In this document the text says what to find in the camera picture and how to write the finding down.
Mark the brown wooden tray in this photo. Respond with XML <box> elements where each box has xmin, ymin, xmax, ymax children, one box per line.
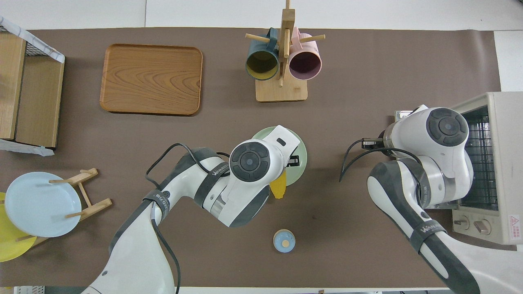
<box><xmin>99</xmin><ymin>44</ymin><xmax>203</xmax><ymax>116</ymax></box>

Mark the white checked cloth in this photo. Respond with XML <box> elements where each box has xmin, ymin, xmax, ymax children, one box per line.
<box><xmin>0</xmin><ymin>16</ymin><xmax>66</xmax><ymax>157</ymax></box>

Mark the wooden plate rack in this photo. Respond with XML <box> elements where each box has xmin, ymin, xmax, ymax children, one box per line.
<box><xmin>16</xmin><ymin>168</ymin><xmax>113</xmax><ymax>247</ymax></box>

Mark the white toaster oven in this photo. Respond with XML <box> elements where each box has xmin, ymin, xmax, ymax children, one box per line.
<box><xmin>449</xmin><ymin>92</ymin><xmax>523</xmax><ymax>245</ymax></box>

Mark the brown table mat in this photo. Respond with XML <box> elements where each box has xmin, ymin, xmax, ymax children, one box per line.
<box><xmin>0</xmin><ymin>28</ymin><xmax>502</xmax><ymax>288</ymax></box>

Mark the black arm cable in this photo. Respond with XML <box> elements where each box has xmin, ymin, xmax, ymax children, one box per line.
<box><xmin>145</xmin><ymin>143</ymin><xmax>231</xmax><ymax>294</ymax></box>
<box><xmin>339</xmin><ymin>138</ymin><xmax>421</xmax><ymax>183</ymax></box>

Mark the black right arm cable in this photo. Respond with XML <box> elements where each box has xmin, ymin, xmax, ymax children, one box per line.
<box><xmin>339</xmin><ymin>138</ymin><xmax>421</xmax><ymax>183</ymax></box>

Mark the light blue plate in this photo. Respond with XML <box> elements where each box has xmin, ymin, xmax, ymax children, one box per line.
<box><xmin>4</xmin><ymin>172</ymin><xmax>82</xmax><ymax>238</ymax></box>

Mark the dark blue mug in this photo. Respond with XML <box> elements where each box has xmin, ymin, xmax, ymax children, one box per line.
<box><xmin>245</xmin><ymin>28</ymin><xmax>280</xmax><ymax>81</ymax></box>

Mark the wooden shelf with wire basket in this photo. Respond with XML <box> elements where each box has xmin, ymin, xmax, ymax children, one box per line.
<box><xmin>0</xmin><ymin>24</ymin><xmax>65</xmax><ymax>148</ymax></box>

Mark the pale green plate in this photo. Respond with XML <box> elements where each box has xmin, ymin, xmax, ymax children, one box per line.
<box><xmin>251</xmin><ymin>127</ymin><xmax>308</xmax><ymax>187</ymax></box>

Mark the pink mug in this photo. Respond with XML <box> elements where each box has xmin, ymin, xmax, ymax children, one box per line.
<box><xmin>288</xmin><ymin>27</ymin><xmax>322</xmax><ymax>81</ymax></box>

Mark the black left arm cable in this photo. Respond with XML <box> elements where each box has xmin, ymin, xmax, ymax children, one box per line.
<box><xmin>145</xmin><ymin>143</ymin><xmax>231</xmax><ymax>294</ymax></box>

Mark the yellow plate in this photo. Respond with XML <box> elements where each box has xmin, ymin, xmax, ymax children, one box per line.
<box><xmin>0</xmin><ymin>192</ymin><xmax>37</xmax><ymax>263</ymax></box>

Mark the small blue service bell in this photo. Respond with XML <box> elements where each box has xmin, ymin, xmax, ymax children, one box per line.
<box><xmin>273</xmin><ymin>229</ymin><xmax>296</xmax><ymax>253</ymax></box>

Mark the yellow corn cob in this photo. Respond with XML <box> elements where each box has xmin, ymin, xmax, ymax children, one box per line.
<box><xmin>270</xmin><ymin>169</ymin><xmax>287</xmax><ymax>200</ymax></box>

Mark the wooden mug rack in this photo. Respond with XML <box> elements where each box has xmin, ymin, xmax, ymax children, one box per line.
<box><xmin>245</xmin><ymin>0</ymin><xmax>326</xmax><ymax>102</ymax></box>

